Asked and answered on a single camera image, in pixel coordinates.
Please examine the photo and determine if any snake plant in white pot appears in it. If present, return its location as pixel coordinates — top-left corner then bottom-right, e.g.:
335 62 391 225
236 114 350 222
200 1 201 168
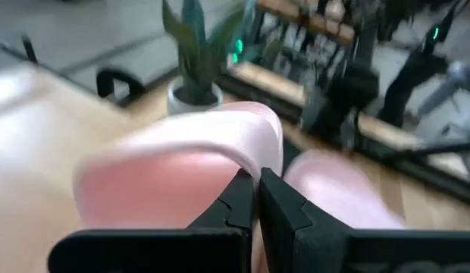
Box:
161 0 246 117

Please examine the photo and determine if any pink rubber slide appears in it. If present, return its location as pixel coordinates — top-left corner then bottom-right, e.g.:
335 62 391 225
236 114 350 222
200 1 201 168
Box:
283 149 407 231
73 101 284 273

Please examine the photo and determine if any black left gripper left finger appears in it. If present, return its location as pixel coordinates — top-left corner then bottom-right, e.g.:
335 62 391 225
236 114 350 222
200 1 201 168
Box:
47 168 257 273

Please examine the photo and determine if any black curved bracket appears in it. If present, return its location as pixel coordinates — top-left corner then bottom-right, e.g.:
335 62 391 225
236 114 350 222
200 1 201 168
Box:
96 67 146 105

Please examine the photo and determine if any black table frame rail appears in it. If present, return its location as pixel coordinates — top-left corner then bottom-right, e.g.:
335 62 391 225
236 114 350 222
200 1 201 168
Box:
0 39 126 107
218 71 470 208

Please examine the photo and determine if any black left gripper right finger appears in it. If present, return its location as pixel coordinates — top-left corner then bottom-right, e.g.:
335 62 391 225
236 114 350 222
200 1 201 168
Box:
259 168 470 273

